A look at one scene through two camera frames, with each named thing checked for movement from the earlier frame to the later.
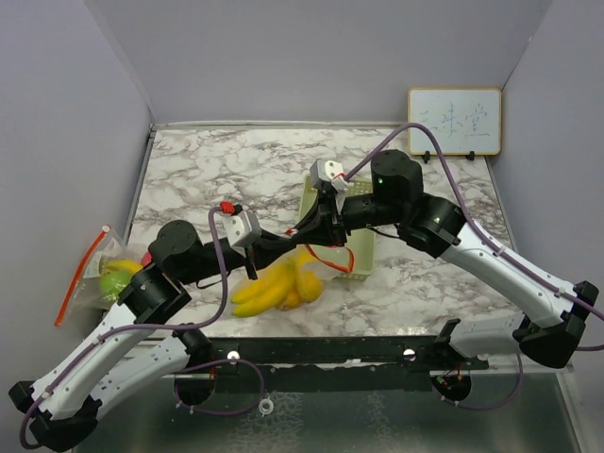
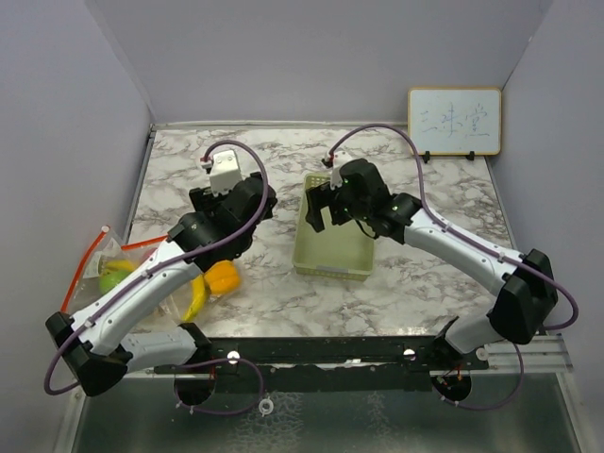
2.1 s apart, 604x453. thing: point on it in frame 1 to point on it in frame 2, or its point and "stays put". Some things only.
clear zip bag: (289, 279) to (192, 298)
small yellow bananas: (291, 283) to (199, 290)
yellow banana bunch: (123, 265) stays put
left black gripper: (264, 249) to (207, 202)
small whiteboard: (462, 121) stays put
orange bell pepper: (293, 300) to (223, 276)
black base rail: (332, 362) stays put
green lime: (112, 283) stays put
